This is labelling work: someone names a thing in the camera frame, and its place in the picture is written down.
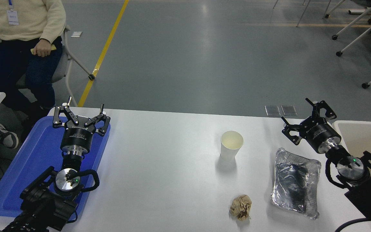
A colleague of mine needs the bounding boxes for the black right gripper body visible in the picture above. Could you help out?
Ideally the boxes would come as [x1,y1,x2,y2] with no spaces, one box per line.
[301,118,342,154]

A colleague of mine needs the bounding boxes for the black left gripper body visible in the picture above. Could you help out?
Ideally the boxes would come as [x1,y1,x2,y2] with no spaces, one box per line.
[60,115,97,151]

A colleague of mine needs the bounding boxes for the small yellow object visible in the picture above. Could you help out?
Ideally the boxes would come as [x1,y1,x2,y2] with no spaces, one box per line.
[30,45,57,54]

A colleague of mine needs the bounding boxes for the white paper cup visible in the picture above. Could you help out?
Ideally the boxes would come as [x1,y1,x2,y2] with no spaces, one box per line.
[220,130,244,161]

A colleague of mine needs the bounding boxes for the person's left hand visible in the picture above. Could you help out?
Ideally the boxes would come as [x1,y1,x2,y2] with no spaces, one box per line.
[32,39,52,58]

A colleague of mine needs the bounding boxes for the metal floor plate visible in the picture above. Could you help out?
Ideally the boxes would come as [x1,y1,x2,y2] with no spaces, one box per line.
[281,105,298,116]
[265,105,281,116]

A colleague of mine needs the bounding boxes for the large pale bin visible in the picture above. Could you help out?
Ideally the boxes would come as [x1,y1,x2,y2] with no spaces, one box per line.
[332,120,371,232]

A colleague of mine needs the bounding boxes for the grey white office chair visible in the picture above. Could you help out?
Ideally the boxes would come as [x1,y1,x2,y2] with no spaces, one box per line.
[15,25,96,107]

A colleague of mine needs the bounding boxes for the blue plastic tray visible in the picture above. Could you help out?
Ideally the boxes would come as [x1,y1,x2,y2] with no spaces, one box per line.
[0,115,111,223]

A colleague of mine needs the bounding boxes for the silver foil tray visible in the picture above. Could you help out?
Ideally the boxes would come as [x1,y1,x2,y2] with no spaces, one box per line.
[271,148,322,220]

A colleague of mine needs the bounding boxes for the person's foot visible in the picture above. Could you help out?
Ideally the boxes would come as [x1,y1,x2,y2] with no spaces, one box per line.
[0,122,19,149]

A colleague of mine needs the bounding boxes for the crumpled tan paper ball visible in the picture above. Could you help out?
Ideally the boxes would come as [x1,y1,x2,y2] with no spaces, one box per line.
[229,195,252,221]

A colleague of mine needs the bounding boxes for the thin metal table legs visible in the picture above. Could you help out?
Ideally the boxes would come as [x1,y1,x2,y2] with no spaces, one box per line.
[272,0,311,28]

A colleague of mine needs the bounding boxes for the person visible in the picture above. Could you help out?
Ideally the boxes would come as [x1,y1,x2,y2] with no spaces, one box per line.
[0,0,67,111]

